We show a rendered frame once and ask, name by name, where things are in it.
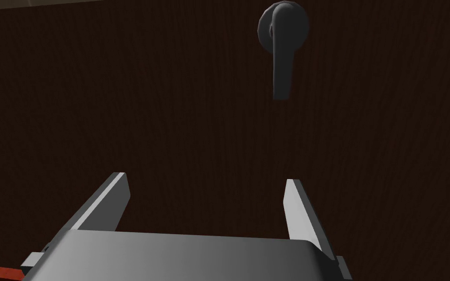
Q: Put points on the dark brown wooden door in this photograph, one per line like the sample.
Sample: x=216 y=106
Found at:
x=170 y=117

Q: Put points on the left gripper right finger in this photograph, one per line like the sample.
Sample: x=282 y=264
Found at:
x=300 y=216

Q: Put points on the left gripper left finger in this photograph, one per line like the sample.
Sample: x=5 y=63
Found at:
x=106 y=205

